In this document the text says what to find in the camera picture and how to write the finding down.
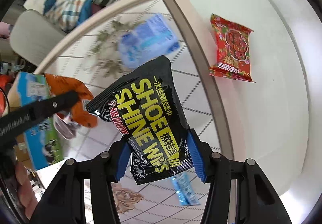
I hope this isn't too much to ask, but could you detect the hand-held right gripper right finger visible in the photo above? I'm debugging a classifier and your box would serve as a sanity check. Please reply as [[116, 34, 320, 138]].
[[187, 128, 290, 224]]

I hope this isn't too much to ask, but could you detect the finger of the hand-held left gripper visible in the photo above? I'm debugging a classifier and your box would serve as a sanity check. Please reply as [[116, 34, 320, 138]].
[[30, 90, 80, 121]]

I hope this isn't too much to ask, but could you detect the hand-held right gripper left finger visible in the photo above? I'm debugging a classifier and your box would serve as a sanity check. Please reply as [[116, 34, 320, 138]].
[[30, 139, 132, 224]]

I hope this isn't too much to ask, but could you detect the orange packet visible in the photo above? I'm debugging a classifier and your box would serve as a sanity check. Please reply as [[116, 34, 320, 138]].
[[45, 73, 98, 129]]

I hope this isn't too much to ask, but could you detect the black shoe wipes packet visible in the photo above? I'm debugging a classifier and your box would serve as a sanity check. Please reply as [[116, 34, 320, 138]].
[[86, 55, 195, 186]]

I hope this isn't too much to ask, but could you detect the person's left hand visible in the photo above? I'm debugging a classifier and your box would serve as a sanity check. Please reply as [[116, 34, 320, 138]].
[[14, 161, 39, 218]]

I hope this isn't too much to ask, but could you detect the purple and white packet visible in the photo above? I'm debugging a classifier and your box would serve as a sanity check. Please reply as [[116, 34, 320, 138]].
[[54, 113, 76, 140]]

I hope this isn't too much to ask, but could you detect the blue and green carton box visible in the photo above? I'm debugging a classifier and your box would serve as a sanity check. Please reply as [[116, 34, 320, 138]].
[[7, 72, 64, 171]]

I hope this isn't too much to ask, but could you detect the small blue packet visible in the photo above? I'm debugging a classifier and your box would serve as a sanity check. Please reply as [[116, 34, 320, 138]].
[[170, 172, 202, 206]]

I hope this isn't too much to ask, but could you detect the beige chair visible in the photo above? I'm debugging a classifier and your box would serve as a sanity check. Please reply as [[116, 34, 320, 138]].
[[9, 9, 69, 65]]

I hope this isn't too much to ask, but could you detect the large blue packet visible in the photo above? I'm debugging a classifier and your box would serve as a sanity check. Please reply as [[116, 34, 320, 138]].
[[118, 12, 180, 69]]

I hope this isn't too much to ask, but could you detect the red wet wipes packet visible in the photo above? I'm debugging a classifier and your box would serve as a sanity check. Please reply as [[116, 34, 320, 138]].
[[208, 13, 257, 83]]

